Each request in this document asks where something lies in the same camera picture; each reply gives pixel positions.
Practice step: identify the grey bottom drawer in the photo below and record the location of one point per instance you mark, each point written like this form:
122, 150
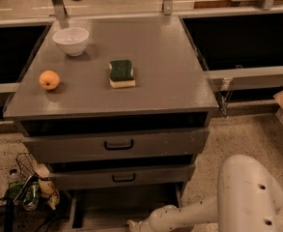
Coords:
109, 209

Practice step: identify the grey drawer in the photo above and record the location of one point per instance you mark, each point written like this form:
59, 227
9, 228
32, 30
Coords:
121, 177
109, 209
116, 146

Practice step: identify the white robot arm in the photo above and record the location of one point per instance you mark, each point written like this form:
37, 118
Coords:
248, 199

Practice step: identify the grey drawer cabinet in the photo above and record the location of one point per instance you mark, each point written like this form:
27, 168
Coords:
133, 109

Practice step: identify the grey top drawer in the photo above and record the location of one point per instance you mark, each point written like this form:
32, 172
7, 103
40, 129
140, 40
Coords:
116, 146

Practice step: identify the grey middle drawer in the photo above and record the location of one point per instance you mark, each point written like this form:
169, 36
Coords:
121, 177

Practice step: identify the green yellow sponge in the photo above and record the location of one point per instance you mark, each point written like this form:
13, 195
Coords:
121, 74

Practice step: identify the white ceramic bowl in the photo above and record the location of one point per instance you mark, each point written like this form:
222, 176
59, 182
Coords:
72, 41

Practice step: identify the orange fruit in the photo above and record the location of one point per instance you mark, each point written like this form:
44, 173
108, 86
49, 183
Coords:
49, 80

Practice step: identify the green snack bag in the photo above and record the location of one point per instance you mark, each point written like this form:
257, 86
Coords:
32, 197

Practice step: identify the clear plastic bottle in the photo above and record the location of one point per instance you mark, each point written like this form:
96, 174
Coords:
13, 177

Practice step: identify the black wire basket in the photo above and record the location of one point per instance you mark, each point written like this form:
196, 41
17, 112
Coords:
25, 163

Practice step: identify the metal bracket left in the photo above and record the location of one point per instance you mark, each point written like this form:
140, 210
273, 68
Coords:
59, 9

